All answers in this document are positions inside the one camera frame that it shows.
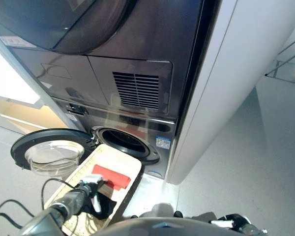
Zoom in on thin white string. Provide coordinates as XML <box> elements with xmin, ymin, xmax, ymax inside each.
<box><xmin>85</xmin><ymin>212</ymin><xmax>98</xmax><ymax>236</ymax></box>

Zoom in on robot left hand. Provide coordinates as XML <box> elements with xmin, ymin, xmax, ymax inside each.
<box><xmin>78</xmin><ymin>174</ymin><xmax>109</xmax><ymax>213</ymax></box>

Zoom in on round washing machine door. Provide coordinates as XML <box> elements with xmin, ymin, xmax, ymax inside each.
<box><xmin>10</xmin><ymin>128</ymin><xmax>96</xmax><ymax>177</ymax></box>

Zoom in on white woven laundry basket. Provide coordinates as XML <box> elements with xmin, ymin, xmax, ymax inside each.
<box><xmin>43</xmin><ymin>144</ymin><xmax>143</xmax><ymax>236</ymax></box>

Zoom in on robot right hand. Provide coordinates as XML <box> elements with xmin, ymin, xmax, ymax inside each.
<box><xmin>210</xmin><ymin>213</ymin><xmax>253</xmax><ymax>231</ymax></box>

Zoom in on red garment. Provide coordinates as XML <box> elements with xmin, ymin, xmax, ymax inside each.
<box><xmin>91</xmin><ymin>164</ymin><xmax>131</xmax><ymax>191</ymax></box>

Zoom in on blue energy label sticker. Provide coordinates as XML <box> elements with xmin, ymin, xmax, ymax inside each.
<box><xmin>155</xmin><ymin>136</ymin><xmax>172</xmax><ymax>148</ymax></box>

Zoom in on grey stacked dryer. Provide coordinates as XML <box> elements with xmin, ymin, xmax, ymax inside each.
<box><xmin>0</xmin><ymin>0</ymin><xmax>205</xmax><ymax>121</ymax></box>

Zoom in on grey front-load washing machine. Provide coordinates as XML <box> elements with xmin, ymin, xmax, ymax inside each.
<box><xmin>51</xmin><ymin>97</ymin><xmax>177</xmax><ymax>180</ymax></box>
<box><xmin>166</xmin><ymin>0</ymin><xmax>295</xmax><ymax>185</ymax></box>

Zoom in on black garment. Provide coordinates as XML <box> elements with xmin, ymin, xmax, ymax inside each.
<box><xmin>82</xmin><ymin>191</ymin><xmax>118</xmax><ymax>221</ymax></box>

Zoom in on metal clothes rack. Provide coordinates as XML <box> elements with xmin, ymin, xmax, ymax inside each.
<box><xmin>264</xmin><ymin>34</ymin><xmax>295</xmax><ymax>86</ymax></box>

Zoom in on grey robot torso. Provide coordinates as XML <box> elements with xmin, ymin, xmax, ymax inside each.
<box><xmin>93</xmin><ymin>217</ymin><xmax>239</xmax><ymax>236</ymax></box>

